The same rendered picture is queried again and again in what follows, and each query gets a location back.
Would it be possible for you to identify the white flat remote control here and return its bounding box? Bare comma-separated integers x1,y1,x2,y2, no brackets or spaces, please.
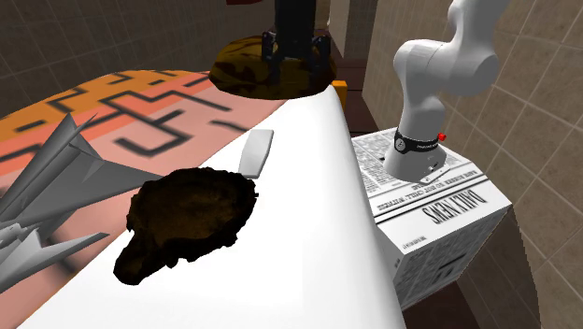
236,128,276,179

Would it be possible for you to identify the bed with patterned cover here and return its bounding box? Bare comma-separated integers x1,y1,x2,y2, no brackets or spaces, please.
0,68,407,329

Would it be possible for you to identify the small orange block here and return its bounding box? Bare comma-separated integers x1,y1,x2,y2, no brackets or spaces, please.
331,79,348,111

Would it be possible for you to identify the newspaper patterned robot stand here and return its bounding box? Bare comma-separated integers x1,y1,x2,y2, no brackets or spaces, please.
350,127,514,312

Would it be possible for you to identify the dark brown rough lump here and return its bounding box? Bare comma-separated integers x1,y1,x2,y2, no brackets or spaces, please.
112,166,260,287

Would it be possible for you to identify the grey spiky figure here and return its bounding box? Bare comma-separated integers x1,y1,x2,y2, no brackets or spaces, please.
0,112,164,295

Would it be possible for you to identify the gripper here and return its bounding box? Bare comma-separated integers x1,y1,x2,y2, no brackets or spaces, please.
261,0,333,86

